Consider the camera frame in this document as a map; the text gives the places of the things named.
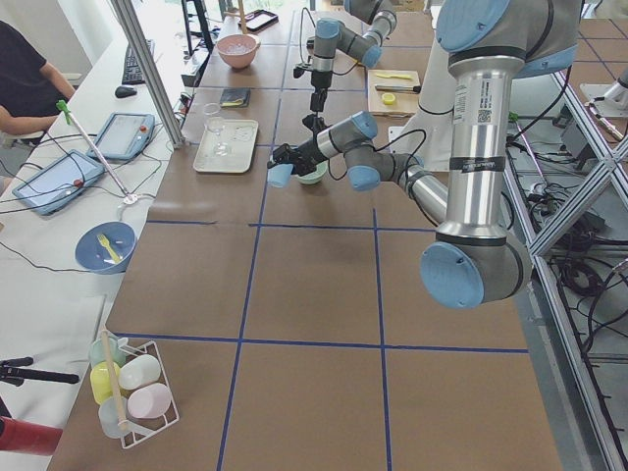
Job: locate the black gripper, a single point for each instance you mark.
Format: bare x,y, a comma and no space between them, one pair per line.
321,79
305,151

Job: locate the light blue cup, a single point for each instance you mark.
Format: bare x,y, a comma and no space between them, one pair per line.
279,175

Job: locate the green bowl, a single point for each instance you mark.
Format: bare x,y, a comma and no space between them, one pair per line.
316,176

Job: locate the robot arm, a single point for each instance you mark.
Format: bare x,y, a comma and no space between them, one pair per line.
455,173
332,35

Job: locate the pink bowl with ice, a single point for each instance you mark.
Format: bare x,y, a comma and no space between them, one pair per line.
238,50

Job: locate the blue bowl with fork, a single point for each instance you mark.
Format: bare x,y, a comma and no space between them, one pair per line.
107,248

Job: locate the cream bear tray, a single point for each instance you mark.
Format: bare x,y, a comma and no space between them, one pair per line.
240,135

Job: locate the steel muddler black cap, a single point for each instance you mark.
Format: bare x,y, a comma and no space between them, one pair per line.
399,88

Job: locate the lemon half slice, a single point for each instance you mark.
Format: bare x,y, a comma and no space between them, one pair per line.
388,98

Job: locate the wooden cutting board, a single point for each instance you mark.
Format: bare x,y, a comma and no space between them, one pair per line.
406,103

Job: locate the grey yellow cloth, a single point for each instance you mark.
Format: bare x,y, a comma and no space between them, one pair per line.
235,97

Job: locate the yellow plastic knife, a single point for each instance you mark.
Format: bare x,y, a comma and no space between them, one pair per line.
394,76

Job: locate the clear wine glass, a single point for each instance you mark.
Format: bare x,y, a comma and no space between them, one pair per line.
215,124

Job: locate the pink rod green clip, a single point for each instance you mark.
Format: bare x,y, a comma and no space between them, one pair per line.
129,198

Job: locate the far teach pendant tablet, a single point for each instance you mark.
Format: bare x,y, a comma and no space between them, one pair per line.
125,135

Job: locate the teach pendant tablet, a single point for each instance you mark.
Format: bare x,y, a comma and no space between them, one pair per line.
125,135
56,185

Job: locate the black keyboard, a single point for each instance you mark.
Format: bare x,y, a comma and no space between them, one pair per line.
132,72

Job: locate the black computer mouse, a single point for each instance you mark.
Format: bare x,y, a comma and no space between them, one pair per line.
125,91

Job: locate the near teach pendant tablet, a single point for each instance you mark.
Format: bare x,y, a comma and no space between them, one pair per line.
56,185

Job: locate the seated person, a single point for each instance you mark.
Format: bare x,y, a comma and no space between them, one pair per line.
30,86

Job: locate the black tripod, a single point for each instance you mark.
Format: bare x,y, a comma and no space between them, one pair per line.
16,371

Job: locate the red fire extinguisher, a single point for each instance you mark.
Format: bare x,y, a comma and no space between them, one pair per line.
29,438

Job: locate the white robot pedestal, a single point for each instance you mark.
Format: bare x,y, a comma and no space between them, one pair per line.
429,130

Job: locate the aluminium frame post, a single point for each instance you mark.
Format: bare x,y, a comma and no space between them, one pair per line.
130,24

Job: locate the white wire cup rack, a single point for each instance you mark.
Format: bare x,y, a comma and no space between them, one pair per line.
129,384

